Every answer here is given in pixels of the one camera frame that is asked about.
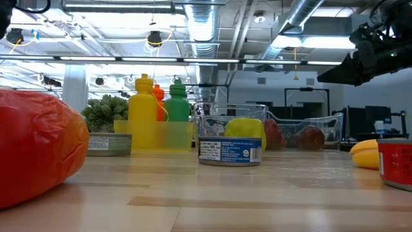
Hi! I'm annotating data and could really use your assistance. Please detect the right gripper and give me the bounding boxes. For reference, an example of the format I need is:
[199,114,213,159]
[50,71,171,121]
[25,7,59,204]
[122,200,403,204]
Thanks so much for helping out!
[317,39,389,87]

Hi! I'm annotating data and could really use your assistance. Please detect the dark red fig-shaped fruit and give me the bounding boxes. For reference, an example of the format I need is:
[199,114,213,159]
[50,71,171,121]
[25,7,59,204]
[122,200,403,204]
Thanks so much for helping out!
[295,125,326,151]

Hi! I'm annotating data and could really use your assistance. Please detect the dark red lumpy fruit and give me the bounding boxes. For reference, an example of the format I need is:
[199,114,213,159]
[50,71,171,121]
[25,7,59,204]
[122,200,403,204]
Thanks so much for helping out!
[263,118,286,151]

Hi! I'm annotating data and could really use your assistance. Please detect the green plastic bottle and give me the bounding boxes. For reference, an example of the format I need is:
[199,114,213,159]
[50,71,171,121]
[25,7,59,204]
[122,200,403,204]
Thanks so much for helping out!
[164,79,191,151]

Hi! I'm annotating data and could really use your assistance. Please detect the orange plastic bottle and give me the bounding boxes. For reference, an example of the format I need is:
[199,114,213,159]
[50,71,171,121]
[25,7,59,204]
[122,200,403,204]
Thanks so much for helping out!
[152,84,166,122]

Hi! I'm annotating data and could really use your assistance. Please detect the yellow plastic bottle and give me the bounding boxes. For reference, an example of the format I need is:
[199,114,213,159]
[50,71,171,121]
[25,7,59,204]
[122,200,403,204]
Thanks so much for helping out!
[127,73,169,151]

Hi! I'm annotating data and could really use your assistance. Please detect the black desk monitor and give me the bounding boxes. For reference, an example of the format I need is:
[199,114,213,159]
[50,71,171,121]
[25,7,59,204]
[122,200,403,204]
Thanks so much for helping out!
[348,107,366,139]
[365,105,392,135]

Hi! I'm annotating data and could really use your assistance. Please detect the wide clear plastic bin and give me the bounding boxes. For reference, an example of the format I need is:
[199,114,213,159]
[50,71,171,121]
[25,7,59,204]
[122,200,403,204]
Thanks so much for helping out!
[265,110,344,151]

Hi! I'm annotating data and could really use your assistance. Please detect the yellow toy banana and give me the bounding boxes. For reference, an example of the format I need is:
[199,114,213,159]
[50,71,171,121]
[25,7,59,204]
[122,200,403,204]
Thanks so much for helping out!
[349,139,380,170]

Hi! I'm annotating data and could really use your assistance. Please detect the tin can red label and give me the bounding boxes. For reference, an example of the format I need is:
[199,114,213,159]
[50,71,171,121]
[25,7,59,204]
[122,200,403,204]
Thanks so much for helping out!
[376,138,412,192]

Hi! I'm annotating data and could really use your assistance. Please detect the green toy apple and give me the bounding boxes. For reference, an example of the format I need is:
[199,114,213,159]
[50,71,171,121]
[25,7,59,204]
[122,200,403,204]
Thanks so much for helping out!
[224,117,267,152]

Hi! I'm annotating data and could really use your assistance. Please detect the tin can blue label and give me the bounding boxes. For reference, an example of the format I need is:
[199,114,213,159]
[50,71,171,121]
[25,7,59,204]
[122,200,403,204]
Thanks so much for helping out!
[198,136,263,167]

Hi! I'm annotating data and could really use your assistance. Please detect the narrow clear plastic bin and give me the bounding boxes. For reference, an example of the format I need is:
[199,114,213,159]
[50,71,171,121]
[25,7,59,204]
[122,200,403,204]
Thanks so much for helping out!
[192,102,268,148]

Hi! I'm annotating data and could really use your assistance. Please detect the long ceiling light bar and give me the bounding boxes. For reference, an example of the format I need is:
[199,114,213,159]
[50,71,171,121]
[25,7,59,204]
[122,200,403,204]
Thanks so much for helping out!
[0,55,342,66]

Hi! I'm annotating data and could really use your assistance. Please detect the yellow translucent plastic bin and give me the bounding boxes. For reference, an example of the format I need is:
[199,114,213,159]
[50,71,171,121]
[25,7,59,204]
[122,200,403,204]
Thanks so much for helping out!
[113,119,194,152]

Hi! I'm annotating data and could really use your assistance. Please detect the green broccoli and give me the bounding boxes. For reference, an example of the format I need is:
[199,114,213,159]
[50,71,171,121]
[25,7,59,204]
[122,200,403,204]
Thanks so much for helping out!
[80,94,129,133]

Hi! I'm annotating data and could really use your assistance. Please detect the tin can olive label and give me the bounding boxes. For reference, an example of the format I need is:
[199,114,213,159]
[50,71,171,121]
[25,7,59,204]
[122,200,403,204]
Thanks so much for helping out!
[86,131,133,157]

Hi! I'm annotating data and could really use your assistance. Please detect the white building pillar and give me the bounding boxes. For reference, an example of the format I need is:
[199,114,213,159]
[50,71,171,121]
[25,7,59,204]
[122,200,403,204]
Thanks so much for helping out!
[61,64,89,113]

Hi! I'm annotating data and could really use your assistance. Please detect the red-orange oblong toy fruit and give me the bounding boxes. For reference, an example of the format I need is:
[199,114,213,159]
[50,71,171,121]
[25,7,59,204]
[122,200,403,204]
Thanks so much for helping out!
[0,89,90,210]

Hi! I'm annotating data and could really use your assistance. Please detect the black workstation frame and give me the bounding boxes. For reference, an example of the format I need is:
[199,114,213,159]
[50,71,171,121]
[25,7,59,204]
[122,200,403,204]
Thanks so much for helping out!
[284,86,331,113]

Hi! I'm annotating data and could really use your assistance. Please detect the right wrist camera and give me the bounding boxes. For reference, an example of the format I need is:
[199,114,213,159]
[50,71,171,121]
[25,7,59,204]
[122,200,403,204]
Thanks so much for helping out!
[349,22,387,44]

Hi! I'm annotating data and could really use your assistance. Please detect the silver ventilation duct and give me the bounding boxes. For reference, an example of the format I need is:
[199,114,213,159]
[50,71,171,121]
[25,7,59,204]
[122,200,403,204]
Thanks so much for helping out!
[185,0,220,104]
[260,0,324,61]

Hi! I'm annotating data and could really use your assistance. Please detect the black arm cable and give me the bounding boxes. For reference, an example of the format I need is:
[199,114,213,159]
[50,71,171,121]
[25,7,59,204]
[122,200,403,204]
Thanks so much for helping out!
[14,0,52,14]

